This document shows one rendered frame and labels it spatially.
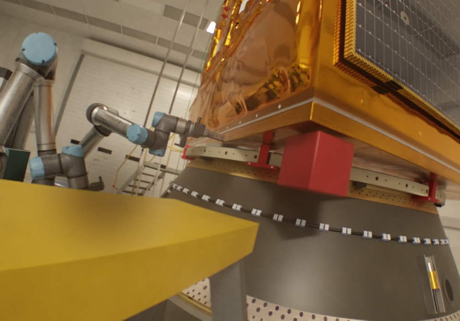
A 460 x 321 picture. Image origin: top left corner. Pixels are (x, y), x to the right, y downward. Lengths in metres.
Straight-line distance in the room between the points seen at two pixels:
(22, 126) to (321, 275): 1.46
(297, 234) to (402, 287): 0.42
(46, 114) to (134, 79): 8.23
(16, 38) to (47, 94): 9.97
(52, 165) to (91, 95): 8.32
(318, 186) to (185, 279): 0.44
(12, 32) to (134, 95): 5.41
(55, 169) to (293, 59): 0.81
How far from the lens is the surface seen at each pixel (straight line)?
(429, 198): 1.19
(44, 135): 1.04
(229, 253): 0.28
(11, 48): 10.92
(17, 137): 1.47
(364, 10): 0.80
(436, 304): 1.08
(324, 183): 0.61
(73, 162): 0.92
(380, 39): 0.80
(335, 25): 0.74
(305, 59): 0.65
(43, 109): 1.05
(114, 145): 8.81
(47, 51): 0.93
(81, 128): 9.06
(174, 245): 0.17
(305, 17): 0.74
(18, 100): 0.93
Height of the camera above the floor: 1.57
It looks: 9 degrees up
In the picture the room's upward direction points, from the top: 13 degrees clockwise
